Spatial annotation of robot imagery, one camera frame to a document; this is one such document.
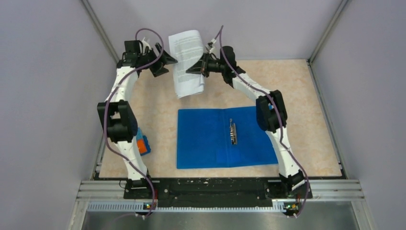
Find white printed paper files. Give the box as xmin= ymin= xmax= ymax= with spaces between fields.
xmin=169 ymin=30 xmax=205 ymax=99

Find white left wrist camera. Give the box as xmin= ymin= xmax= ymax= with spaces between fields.
xmin=139 ymin=37 xmax=153 ymax=54

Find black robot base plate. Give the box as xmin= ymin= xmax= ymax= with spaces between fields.
xmin=124 ymin=177 xmax=313 ymax=208

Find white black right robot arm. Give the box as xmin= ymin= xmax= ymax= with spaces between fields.
xmin=186 ymin=46 xmax=307 ymax=197

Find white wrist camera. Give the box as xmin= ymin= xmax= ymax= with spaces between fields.
xmin=139 ymin=37 xmax=153 ymax=54
xmin=205 ymin=38 xmax=216 ymax=54

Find blue orange stapler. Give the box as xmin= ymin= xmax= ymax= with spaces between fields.
xmin=136 ymin=128 xmax=151 ymax=156

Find white slotted cable duct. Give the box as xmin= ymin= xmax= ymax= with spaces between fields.
xmin=87 ymin=201 xmax=286 ymax=213

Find aluminium frame rail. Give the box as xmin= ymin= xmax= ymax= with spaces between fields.
xmin=77 ymin=179 xmax=365 ymax=202

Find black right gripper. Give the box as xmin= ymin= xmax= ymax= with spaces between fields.
xmin=186 ymin=53 xmax=226 ymax=79

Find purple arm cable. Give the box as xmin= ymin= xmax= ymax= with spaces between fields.
xmin=214 ymin=25 xmax=310 ymax=210
xmin=103 ymin=28 xmax=165 ymax=210

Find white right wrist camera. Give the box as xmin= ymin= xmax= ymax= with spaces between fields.
xmin=205 ymin=38 xmax=216 ymax=54

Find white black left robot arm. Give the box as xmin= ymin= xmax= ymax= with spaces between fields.
xmin=97 ymin=40 xmax=177 ymax=198

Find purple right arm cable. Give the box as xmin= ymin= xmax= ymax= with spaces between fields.
xmin=214 ymin=25 xmax=310 ymax=210

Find metal folder clip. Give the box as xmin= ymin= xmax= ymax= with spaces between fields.
xmin=229 ymin=118 xmax=237 ymax=145

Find blue plastic folder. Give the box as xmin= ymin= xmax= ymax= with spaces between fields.
xmin=176 ymin=106 xmax=278 ymax=169

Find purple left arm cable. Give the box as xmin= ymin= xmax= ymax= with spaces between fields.
xmin=103 ymin=28 xmax=165 ymax=210

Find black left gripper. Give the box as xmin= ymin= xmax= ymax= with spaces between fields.
xmin=138 ymin=43 xmax=178 ymax=77

